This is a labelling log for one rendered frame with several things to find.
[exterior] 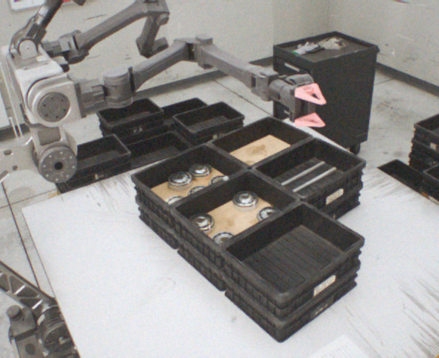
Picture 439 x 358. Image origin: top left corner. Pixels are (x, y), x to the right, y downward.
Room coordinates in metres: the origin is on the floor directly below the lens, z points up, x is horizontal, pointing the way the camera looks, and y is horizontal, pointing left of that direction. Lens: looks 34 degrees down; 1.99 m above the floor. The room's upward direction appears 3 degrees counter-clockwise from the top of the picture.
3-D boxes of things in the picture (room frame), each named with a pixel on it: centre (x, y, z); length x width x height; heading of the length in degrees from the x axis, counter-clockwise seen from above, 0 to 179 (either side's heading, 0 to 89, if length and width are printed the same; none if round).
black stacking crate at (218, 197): (1.43, -0.04, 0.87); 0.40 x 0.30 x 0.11; 127
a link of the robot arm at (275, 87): (1.24, -0.18, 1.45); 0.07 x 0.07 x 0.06; 29
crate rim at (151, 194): (1.67, 0.14, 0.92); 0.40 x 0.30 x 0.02; 127
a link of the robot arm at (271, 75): (1.29, -0.20, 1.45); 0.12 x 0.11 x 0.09; 29
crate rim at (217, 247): (1.43, -0.04, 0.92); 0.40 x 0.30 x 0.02; 127
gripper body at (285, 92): (1.18, -0.21, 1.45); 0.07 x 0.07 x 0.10; 29
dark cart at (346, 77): (3.28, -0.78, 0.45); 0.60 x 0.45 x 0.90; 119
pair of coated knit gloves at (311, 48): (3.30, -0.65, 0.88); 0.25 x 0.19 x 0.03; 119
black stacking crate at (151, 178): (1.67, 0.14, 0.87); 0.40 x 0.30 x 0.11; 127
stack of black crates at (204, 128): (2.87, 0.07, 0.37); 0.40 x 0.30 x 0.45; 119
